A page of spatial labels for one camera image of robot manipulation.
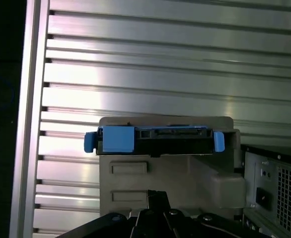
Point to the hard disk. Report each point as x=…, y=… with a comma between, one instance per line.
x=118, y=138

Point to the grey parts rack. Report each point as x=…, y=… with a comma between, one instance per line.
x=185, y=178

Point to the black PC case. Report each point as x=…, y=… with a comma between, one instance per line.
x=251, y=173

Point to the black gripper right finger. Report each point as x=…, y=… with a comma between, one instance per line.
x=177, y=223

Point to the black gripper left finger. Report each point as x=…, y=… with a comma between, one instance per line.
x=145, y=223

